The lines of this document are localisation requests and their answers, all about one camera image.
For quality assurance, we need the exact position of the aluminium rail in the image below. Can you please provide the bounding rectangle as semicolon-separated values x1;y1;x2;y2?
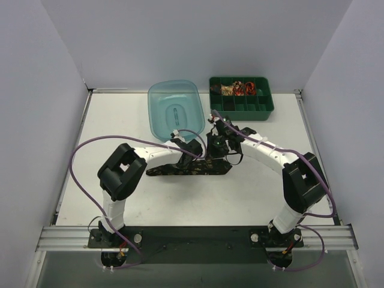
35;225;359;251

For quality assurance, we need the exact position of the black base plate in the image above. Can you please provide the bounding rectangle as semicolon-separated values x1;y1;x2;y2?
87;226;304;266

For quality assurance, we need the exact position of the orange black rolled tie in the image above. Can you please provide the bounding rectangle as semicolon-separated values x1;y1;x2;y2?
244;81;257;96

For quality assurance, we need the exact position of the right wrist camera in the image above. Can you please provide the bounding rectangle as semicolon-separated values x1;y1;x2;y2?
208;110;232;136

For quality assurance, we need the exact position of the dark rolled tie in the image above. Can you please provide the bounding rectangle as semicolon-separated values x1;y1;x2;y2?
210;85;221;95

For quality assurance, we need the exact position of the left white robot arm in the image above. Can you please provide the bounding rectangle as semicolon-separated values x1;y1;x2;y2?
97;138;203;234

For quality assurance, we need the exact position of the teal plastic tub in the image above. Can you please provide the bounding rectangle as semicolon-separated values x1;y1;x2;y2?
148;80;205;142

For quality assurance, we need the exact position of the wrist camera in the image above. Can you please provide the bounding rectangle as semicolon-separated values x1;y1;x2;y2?
208;110;232;136
171;130;185;142

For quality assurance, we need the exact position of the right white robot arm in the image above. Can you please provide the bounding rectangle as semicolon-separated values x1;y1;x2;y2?
206;115;331;237

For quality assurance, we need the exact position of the beige patterned rolled tie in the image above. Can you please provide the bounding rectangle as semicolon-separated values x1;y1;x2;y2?
221;85;234;96

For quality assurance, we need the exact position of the black gold patterned tie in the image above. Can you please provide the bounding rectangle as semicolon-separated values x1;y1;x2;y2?
146;158;233;176

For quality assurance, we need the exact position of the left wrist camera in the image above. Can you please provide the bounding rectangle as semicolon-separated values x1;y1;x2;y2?
171;130;185;142

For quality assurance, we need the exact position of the green compartment organizer box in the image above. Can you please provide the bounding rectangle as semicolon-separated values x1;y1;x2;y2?
209;76;274;121

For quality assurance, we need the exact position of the red black patterned rolled tie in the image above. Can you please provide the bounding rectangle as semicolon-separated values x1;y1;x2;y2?
233;80;245;96

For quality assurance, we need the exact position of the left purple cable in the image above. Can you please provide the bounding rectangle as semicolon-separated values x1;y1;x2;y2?
70;128;208;270

